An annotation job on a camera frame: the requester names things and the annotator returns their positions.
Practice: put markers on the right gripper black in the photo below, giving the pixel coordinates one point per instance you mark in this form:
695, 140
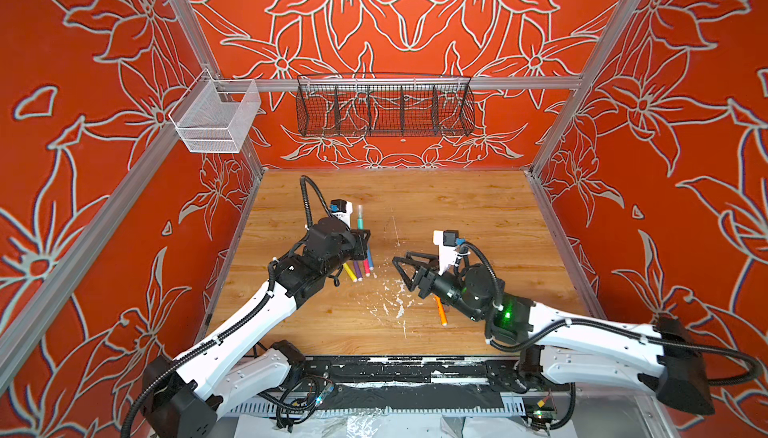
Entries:
414, 263

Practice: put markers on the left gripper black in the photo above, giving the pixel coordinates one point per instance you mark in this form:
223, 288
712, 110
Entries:
360, 243

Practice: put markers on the purple marker pen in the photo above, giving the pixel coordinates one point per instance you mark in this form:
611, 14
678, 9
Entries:
358, 270

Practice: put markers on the yellow marker pen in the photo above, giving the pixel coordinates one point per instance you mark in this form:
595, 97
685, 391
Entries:
350, 272

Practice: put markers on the green marker pen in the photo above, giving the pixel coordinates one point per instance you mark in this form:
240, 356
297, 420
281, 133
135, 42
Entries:
360, 216

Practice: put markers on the orange marker pen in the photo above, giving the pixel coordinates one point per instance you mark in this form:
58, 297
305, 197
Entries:
441, 312

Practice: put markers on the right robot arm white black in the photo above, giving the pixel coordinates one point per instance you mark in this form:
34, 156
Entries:
558, 348

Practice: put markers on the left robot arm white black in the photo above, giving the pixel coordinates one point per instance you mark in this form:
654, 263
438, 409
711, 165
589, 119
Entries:
186, 396

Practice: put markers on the clear plastic bin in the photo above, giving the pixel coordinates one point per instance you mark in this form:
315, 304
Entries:
209, 120

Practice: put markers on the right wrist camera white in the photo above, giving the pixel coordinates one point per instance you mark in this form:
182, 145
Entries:
448, 243

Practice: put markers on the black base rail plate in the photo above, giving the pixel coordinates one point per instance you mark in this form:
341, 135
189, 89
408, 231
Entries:
499, 373

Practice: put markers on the black wire basket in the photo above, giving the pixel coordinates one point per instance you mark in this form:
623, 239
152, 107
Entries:
364, 104

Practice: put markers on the grey slotted cable duct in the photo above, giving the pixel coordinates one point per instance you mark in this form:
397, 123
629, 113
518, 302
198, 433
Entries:
510, 406

